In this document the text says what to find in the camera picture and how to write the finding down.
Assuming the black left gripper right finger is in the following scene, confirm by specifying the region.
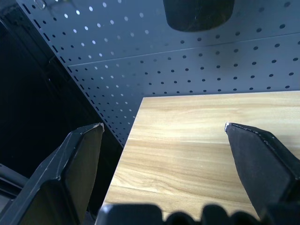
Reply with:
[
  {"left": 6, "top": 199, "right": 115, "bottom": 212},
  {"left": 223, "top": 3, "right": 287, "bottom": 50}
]
[{"left": 224, "top": 122, "right": 300, "bottom": 221}]

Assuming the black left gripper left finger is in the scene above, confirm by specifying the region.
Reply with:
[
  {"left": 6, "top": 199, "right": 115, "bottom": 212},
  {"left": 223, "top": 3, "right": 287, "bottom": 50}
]
[{"left": 0, "top": 123, "right": 105, "bottom": 225}]

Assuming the grey perforated pegboard panel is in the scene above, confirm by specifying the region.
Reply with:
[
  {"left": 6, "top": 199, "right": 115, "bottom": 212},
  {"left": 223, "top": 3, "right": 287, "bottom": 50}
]
[{"left": 14, "top": 0, "right": 300, "bottom": 148}]

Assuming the black rubber mallet head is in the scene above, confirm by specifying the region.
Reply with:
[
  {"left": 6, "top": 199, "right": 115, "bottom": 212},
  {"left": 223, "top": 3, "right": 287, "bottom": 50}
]
[{"left": 163, "top": 0, "right": 235, "bottom": 33}]

